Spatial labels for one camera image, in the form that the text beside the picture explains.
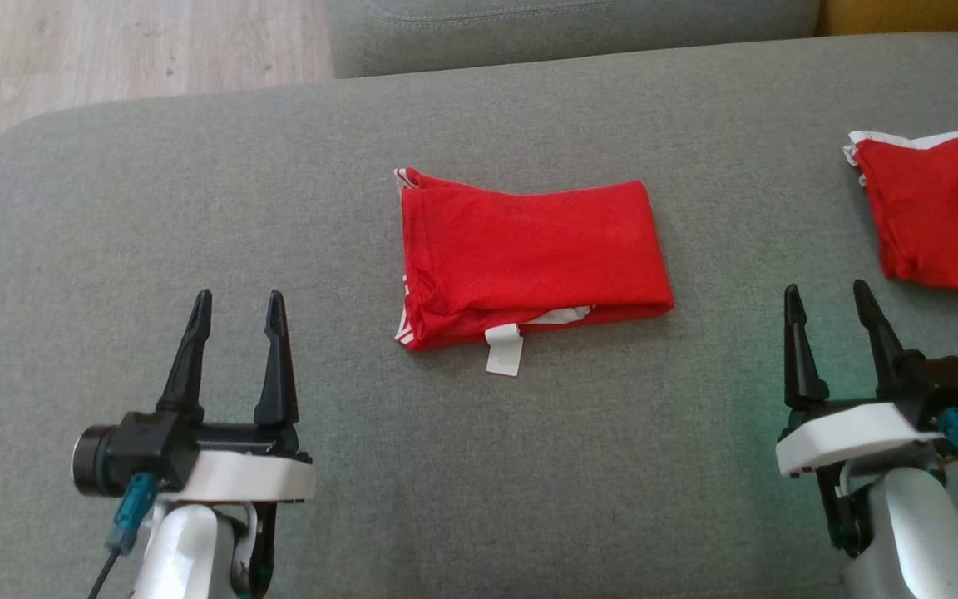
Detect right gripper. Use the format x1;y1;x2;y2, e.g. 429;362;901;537
775;279;946;479

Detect small grey sofa seat cushion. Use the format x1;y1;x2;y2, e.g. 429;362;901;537
325;0;822;80

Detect red Bulls basketball jersey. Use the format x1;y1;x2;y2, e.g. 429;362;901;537
393;166;676;377

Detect red shorts with white trim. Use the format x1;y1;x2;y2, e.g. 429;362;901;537
842;119;958;304

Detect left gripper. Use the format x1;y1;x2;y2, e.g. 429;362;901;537
155;289;316;505

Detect large grey sofa seat cushion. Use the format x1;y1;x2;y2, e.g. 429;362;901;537
0;32;958;599

